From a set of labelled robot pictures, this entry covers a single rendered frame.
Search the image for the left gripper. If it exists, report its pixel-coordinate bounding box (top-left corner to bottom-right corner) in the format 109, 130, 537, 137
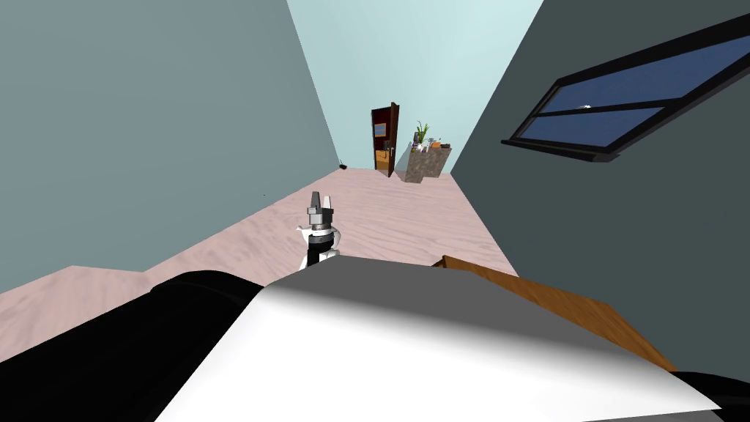
308, 190, 335, 232

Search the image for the dark brown door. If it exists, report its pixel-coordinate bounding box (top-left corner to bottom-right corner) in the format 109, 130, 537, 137
370, 102, 401, 179

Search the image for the stone counter with plant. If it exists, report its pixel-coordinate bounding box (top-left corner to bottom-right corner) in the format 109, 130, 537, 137
404, 120, 453, 185

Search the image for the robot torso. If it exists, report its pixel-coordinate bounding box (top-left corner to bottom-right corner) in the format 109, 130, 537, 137
154, 254, 722, 422

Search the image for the brown wooden door leaf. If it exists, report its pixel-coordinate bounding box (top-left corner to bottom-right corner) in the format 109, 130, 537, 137
432, 254, 680, 374

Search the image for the black framed window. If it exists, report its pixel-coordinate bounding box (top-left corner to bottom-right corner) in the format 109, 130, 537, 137
500, 14, 750, 165

